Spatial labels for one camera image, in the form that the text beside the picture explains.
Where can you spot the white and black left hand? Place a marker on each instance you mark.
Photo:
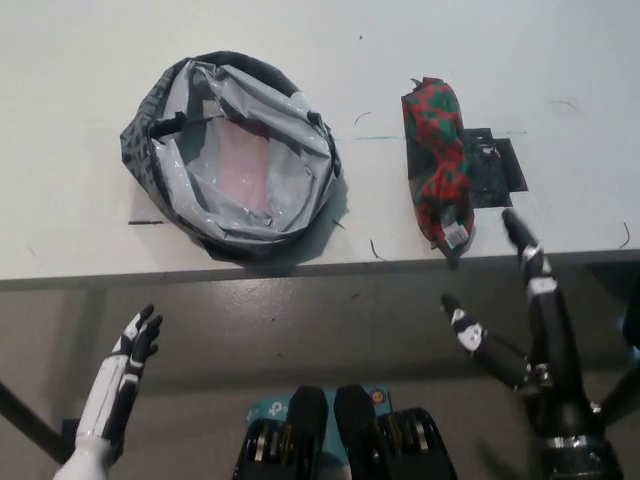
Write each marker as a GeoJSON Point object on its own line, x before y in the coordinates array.
{"type": "Point", "coordinates": [107, 400]}

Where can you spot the black and white right hand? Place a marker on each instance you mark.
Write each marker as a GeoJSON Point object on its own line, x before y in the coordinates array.
{"type": "Point", "coordinates": [555, 350]}

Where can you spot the red green coffee bean bag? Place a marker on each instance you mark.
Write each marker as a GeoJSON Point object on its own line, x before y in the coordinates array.
{"type": "Point", "coordinates": [440, 130]}

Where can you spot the black plastic bag grey lining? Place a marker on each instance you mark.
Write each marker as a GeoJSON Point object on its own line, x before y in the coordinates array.
{"type": "Point", "coordinates": [295, 140]}

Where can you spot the black ribbed robot body blocks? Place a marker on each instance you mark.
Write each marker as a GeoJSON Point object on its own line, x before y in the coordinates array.
{"type": "Point", "coordinates": [310, 425]}

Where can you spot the teal router box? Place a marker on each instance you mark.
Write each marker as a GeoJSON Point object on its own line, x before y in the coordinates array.
{"type": "Point", "coordinates": [270, 407]}

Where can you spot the short black tape strip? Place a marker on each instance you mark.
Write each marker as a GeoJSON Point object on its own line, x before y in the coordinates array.
{"type": "Point", "coordinates": [145, 222]}

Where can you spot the black tape patch on table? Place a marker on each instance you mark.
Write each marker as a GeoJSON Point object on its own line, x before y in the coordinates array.
{"type": "Point", "coordinates": [490, 170]}

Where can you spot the pink paper sheet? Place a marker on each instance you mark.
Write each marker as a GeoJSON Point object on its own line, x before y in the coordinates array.
{"type": "Point", "coordinates": [240, 165]}

